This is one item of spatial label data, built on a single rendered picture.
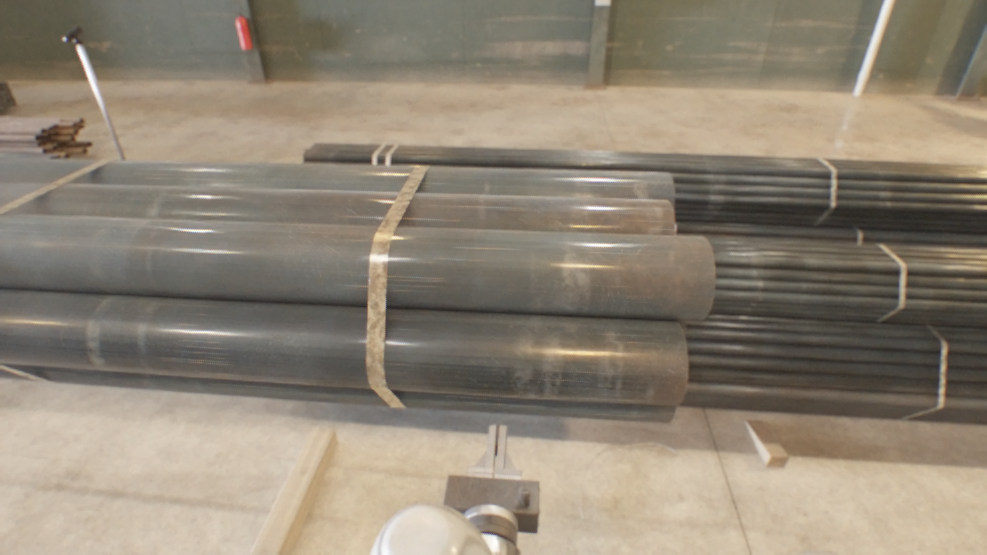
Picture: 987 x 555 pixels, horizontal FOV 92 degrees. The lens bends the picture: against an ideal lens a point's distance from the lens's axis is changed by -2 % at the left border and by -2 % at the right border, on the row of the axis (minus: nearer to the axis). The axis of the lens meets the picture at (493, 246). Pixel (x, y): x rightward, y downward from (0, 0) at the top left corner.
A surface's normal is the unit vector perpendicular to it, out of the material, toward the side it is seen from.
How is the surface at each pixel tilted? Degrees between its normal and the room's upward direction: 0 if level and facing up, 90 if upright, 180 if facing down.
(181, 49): 90
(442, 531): 9
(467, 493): 0
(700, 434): 0
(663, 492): 0
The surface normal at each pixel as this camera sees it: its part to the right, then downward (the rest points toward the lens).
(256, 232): -0.02, -0.75
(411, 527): -0.05, -0.90
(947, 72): -0.10, 0.50
